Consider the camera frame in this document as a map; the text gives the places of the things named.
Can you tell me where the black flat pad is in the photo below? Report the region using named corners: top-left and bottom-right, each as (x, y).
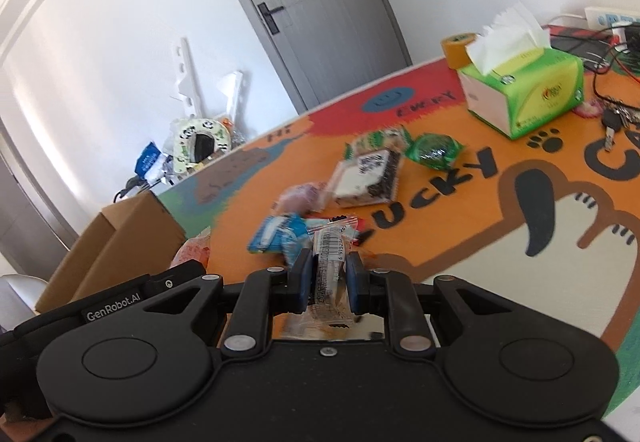
top-left (547, 24), bottom-right (617, 72)

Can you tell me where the black metal stand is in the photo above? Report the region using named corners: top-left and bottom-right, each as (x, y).
top-left (114, 174), bottom-right (151, 203)

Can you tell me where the white chair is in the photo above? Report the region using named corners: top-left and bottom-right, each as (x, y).
top-left (0, 274), bottom-right (46, 323)

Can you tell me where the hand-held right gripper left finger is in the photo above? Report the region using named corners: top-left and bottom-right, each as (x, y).
top-left (145, 249), bottom-right (313, 355)

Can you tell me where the blue snack packet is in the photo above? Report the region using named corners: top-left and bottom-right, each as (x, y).
top-left (247, 214), bottom-right (311, 267)

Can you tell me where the green and tan snack packet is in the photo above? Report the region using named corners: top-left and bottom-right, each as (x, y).
top-left (344, 127), bottom-right (413, 163)

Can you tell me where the green tissue box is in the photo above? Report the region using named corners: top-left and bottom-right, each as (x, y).
top-left (459, 6), bottom-right (586, 141)

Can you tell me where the yellow tape roll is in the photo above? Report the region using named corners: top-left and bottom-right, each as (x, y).
top-left (441, 30), bottom-right (483, 70)

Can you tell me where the purple snack packet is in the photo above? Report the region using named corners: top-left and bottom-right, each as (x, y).
top-left (272, 182), bottom-right (326, 217)

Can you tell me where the grey wardrobe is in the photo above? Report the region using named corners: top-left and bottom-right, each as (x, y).
top-left (0, 122), bottom-right (81, 263)

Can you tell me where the bunch of keys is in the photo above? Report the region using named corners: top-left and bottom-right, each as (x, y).
top-left (597, 104), bottom-right (640, 153)

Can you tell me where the white power strip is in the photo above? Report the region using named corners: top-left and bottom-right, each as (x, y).
top-left (585, 6), bottom-right (640, 30)

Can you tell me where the black door handle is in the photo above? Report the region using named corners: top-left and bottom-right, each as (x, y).
top-left (256, 2), bottom-right (287, 35)

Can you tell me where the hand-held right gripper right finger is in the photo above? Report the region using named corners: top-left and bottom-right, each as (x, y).
top-left (347, 252), bottom-right (506, 355)

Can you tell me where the green round pastry packet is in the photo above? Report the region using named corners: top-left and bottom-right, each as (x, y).
top-left (404, 133), bottom-right (466, 171)

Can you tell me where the panda print ring seat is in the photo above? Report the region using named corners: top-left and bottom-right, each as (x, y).
top-left (170, 117), bottom-right (233, 170)

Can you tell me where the blue bag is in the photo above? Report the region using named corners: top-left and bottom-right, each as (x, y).
top-left (132, 142), bottom-right (166, 177)

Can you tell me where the clear barcode snack packet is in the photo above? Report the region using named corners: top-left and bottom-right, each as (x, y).
top-left (280, 217), bottom-right (373, 342)

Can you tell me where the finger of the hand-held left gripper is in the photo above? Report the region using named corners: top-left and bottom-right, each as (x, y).
top-left (150, 260), bottom-right (208, 295)

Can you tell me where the red cable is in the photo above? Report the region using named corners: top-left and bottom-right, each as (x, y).
top-left (612, 50), bottom-right (640, 83)

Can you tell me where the orange snack packet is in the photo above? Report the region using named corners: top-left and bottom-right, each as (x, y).
top-left (172, 229), bottom-right (211, 267)

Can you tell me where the cardboard box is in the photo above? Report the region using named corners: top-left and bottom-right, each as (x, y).
top-left (35, 191), bottom-right (188, 313)

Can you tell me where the white plastic rack part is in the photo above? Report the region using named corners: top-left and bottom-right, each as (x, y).
top-left (217, 70), bottom-right (246, 123)
top-left (167, 36), bottom-right (201, 120)

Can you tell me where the black and white cookie packet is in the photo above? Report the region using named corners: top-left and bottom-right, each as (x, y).
top-left (325, 147), bottom-right (403, 207)

